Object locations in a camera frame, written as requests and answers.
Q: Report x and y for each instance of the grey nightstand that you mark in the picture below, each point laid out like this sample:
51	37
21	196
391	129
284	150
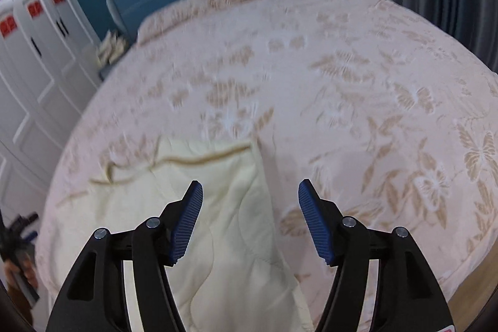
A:
106	70

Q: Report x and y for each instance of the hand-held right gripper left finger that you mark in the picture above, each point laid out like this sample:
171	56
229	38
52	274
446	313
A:
186	227

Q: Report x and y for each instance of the white wardrobe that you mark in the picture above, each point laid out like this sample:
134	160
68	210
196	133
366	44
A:
35	91

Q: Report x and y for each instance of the pile of beige cloths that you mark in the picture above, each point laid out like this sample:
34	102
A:
112	47

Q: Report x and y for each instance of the person's left hand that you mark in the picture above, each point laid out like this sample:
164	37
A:
27	271

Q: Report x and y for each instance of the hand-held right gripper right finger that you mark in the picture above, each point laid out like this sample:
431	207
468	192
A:
317	227

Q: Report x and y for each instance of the cream quilted jacket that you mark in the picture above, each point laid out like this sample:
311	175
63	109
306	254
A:
229	199

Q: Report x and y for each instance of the pink floral bedspread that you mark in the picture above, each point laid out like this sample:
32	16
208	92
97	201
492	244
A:
330	91

